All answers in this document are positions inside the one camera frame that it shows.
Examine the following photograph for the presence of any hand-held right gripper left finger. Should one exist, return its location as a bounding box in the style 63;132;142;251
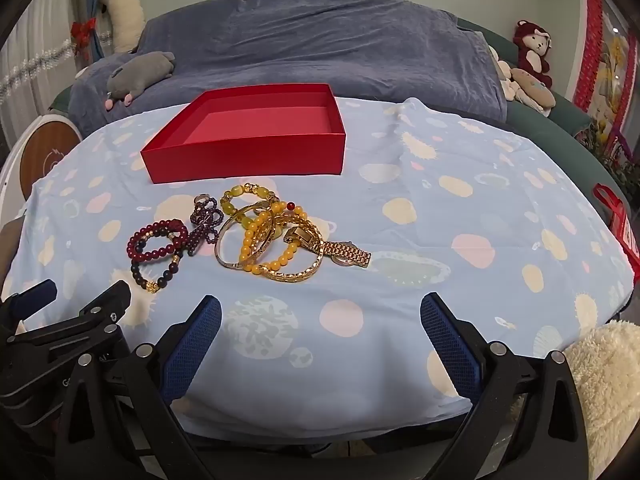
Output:
55;295;223;480

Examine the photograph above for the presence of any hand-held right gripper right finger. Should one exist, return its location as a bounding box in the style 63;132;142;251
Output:
419;292;591;480

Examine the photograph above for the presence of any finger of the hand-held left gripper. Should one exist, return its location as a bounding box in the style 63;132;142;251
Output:
0;280;58;333
0;280;133;396

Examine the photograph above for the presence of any dark mixed bead bracelet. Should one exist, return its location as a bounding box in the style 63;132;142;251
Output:
131;232;183;295

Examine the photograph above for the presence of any dark red bead bracelet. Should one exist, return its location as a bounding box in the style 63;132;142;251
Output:
127;219;190;264

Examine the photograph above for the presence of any plain gold bangle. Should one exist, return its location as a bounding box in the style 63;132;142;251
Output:
214;202;276;268

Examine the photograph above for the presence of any patterned gold bangle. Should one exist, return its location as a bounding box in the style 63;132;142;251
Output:
257;220;326;283

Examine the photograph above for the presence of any purple bead bracelet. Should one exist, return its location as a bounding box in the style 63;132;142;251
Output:
186;200;225;257

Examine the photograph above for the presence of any gold watch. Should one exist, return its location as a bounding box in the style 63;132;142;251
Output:
282;225;373;268

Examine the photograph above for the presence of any green yellow stone bracelet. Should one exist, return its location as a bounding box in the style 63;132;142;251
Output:
220;185;281;226

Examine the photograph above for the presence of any red cardboard box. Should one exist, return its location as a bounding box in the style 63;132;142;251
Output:
140;83;347;186

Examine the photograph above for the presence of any light blue printed cloth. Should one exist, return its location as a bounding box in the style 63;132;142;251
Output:
0;96;633;436

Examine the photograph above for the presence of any round wooden-top white stool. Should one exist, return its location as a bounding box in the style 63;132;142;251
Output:
0;110;83;221

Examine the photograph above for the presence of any red bag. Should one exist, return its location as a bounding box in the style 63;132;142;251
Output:
592;184;640;256

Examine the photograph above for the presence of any white sheer curtain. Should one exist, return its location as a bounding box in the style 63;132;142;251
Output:
0;0;83;131

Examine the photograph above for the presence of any grey mole plush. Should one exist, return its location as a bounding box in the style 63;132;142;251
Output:
104;51;177;110

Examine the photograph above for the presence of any green sofa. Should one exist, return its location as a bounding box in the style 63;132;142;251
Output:
47;17;626;221

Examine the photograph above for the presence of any yellow flower bouquet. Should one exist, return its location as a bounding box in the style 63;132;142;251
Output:
587;35;640;191

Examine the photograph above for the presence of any red bow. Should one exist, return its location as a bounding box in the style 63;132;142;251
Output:
70;17;98;43

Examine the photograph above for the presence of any cream round plush toy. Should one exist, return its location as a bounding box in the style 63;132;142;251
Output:
510;67;557;117

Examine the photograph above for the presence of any white plush toy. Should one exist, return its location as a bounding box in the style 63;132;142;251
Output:
487;45;521;101

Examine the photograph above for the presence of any white alpaca plush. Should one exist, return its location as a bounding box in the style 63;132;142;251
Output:
97;0;147;55

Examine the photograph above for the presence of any red monkey plush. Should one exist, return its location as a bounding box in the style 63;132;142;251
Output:
511;20;555;90

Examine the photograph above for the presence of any blue blanket covered sofa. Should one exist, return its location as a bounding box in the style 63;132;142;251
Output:
67;0;508;138

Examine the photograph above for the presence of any red hanging garland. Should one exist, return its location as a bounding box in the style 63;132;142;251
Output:
575;0;640;126

